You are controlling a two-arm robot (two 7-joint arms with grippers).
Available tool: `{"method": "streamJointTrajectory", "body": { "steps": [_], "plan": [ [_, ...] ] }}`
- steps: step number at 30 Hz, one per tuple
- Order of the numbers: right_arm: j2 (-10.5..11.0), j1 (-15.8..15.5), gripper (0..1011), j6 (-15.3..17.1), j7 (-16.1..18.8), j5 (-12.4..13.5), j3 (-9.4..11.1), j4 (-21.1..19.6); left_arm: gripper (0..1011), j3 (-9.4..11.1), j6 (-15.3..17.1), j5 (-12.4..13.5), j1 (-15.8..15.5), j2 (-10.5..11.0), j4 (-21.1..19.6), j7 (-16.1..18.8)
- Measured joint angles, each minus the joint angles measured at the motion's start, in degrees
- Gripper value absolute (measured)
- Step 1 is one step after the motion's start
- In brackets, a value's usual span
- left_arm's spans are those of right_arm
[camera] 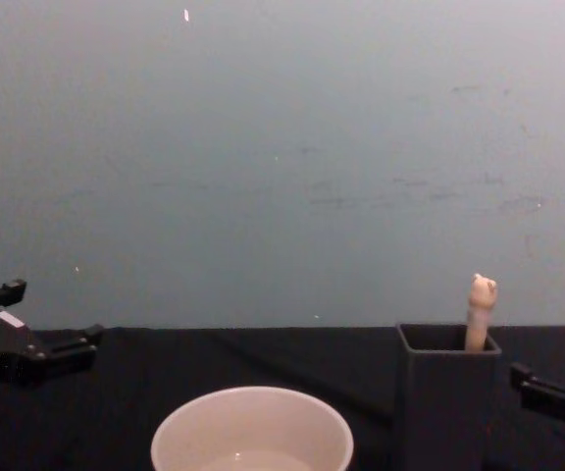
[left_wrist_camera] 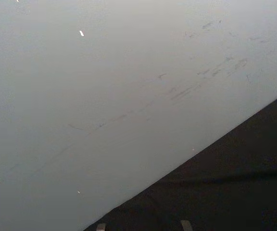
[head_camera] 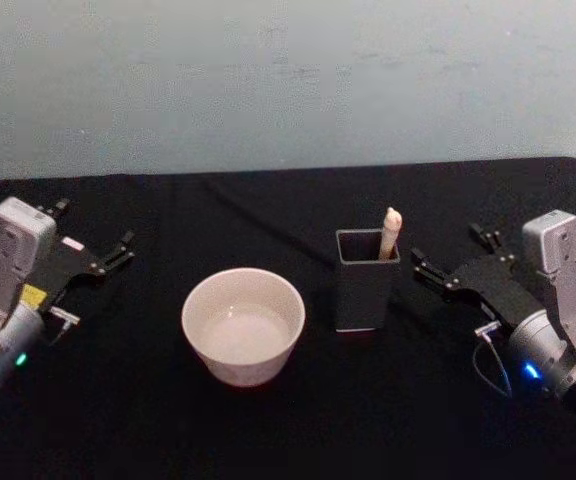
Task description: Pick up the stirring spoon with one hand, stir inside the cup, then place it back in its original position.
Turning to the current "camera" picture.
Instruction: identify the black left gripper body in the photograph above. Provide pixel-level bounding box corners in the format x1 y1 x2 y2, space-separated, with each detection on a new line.
0 295 54 390

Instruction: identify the dark grey square holder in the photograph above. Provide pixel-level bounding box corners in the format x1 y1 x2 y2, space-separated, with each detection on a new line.
395 321 503 471

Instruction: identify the cream utensil with animal head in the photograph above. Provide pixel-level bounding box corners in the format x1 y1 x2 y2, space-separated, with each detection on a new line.
464 272 499 352

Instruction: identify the black table cloth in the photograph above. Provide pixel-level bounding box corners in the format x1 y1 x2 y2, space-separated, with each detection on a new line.
0 325 565 471

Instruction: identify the white round bowl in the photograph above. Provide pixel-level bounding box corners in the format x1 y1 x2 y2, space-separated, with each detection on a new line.
150 385 355 471

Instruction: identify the plain pale wall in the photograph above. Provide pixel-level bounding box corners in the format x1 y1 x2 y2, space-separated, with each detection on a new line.
0 0 565 331

